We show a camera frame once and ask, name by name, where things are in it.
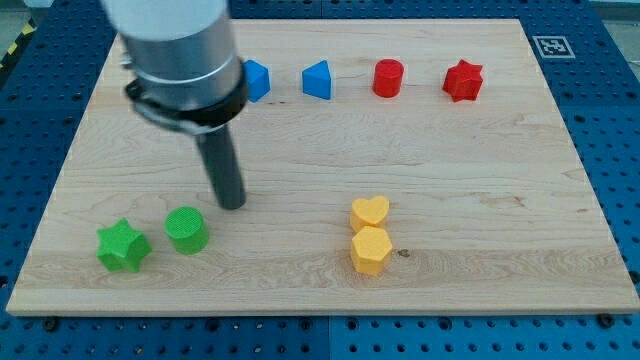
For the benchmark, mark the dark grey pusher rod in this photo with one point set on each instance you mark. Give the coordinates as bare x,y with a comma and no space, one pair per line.
219,158

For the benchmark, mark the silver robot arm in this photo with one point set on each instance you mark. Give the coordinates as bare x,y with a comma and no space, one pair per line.
188,78

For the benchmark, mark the yellow hexagon block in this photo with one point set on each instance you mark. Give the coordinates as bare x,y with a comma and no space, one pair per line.
371,250

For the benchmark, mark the blue cube block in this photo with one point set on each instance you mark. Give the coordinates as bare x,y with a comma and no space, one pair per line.
258,80

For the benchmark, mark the green cylinder block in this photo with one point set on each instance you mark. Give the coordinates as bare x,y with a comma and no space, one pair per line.
186,229

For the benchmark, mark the blue triangle block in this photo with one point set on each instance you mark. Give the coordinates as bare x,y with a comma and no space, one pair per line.
317,81

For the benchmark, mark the green star block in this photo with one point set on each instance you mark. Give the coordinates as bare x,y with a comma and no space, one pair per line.
122,247

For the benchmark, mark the yellow heart block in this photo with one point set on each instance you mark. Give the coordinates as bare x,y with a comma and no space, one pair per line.
371,212

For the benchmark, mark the red cylinder block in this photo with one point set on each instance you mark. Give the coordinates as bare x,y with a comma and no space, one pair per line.
388,75

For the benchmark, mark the wooden board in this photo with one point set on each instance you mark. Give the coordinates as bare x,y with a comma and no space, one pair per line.
491,210

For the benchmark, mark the red star block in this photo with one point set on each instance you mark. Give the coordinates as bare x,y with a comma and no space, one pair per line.
463,81

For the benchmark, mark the white fiducial marker tag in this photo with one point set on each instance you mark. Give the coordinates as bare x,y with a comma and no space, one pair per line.
553,47

